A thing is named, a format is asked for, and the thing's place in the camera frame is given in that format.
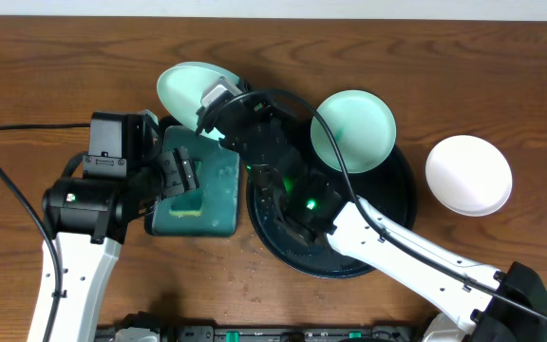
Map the yellow green sponge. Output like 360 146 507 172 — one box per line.
169 187 204 217

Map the mint green plate with stain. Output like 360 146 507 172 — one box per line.
157 62 248 132

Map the white plate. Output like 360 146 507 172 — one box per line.
424 135 513 217

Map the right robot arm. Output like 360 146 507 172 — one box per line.
196 89 547 341

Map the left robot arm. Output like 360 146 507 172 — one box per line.
28 110 198 341

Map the black rectangular water tray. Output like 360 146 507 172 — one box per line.
144 116 240 238

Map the black round tray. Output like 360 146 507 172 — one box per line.
246 121 418 278

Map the right black cable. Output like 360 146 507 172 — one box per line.
197 88 547 339

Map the black cable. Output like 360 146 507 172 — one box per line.
0 123 92 342
197 88 547 339

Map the left black cable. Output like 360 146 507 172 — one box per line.
0 123 92 342

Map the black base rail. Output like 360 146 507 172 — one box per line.
93 312 421 342

